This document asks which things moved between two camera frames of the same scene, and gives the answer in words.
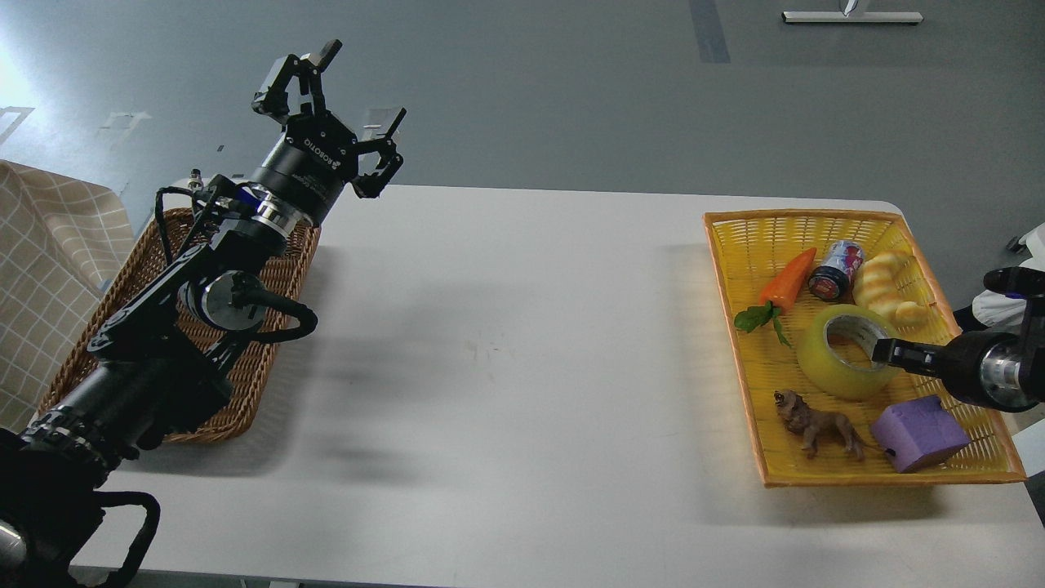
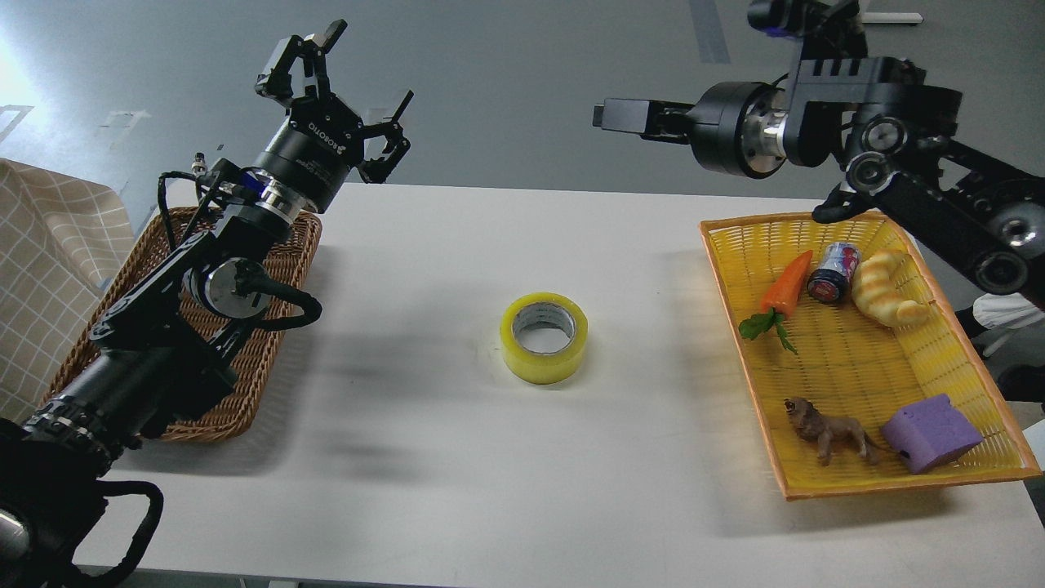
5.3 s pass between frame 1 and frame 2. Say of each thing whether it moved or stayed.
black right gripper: moved
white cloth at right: stayed
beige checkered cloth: stayed
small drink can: stayed
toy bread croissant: stayed
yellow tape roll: moved
